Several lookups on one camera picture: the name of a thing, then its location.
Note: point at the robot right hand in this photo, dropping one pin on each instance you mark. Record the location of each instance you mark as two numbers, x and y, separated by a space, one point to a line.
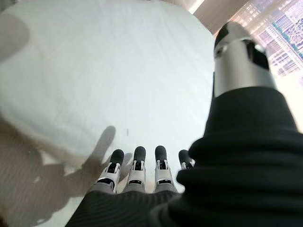
236 165

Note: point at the white duvet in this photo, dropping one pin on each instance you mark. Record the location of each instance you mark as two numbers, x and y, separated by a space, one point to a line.
106 71

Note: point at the beige bed cover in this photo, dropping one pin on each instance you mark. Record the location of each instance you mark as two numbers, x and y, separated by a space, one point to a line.
28 170

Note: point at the window with city view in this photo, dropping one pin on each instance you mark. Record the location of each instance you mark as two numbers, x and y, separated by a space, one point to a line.
284 35

